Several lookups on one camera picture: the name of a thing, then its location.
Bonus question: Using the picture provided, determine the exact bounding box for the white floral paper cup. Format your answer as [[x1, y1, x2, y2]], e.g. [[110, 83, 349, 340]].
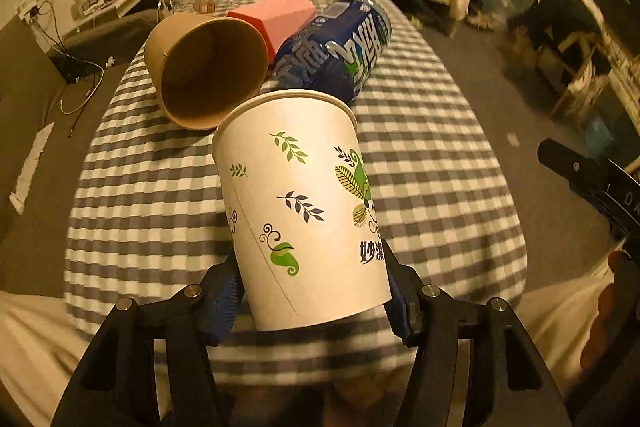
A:
[[212, 90, 390, 331]]

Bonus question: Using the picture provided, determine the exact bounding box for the brown paper cup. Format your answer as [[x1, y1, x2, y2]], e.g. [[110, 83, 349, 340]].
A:
[[144, 13, 269, 131]]

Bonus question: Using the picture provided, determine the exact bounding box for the person's right hand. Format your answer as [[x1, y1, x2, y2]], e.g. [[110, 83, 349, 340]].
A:
[[580, 282, 617, 369]]

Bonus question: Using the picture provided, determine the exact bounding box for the wooden chair with clothes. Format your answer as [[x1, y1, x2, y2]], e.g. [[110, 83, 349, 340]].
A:
[[506, 0, 639, 129]]

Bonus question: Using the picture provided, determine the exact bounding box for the white folded tissue paper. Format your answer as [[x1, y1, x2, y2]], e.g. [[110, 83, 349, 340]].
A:
[[9, 122, 54, 216]]

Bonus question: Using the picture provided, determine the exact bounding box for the dark grey sofa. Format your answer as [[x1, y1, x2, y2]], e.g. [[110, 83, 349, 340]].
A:
[[1, 11, 156, 297]]

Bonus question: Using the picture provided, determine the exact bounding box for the clear plastic container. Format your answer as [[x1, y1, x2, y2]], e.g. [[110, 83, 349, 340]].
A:
[[156, 0, 218, 22]]

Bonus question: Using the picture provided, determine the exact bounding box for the pink carton box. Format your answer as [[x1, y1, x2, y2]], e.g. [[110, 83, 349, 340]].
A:
[[227, 0, 317, 63]]

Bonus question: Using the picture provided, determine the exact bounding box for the white charging cable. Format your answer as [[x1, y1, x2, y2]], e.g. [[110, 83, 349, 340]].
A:
[[58, 56, 106, 117]]

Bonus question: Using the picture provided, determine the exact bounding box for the wall power outlet with plugs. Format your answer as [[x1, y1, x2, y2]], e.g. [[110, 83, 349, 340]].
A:
[[15, 0, 40, 25]]

